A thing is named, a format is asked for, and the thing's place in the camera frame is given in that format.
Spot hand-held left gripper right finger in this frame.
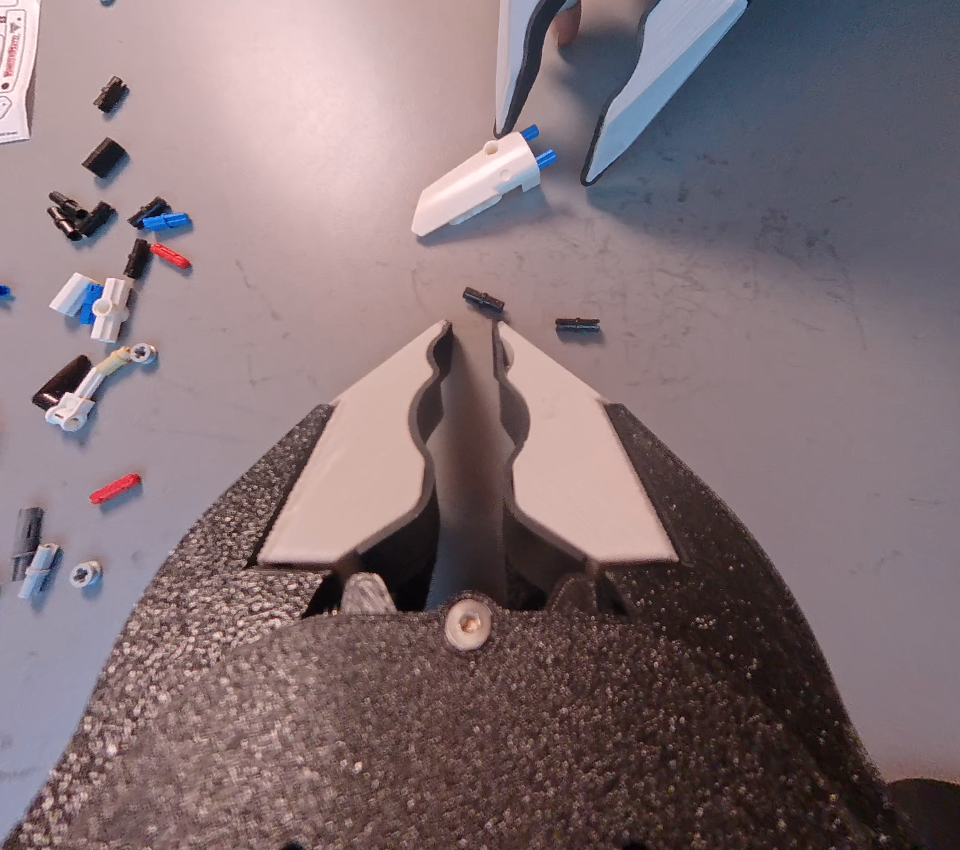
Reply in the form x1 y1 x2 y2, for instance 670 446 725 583
491 320 680 570

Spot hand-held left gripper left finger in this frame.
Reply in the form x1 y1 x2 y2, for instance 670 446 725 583
257 319 458 570

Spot white toy panel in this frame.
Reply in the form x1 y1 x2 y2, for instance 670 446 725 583
411 132 543 238

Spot pile of small toy parts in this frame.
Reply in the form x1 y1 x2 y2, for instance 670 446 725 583
0 190 193 601

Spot grey desk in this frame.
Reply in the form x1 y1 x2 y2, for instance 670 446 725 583
0 0 960 821

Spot white sticker sheet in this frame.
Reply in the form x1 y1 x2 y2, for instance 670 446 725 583
0 0 48 146

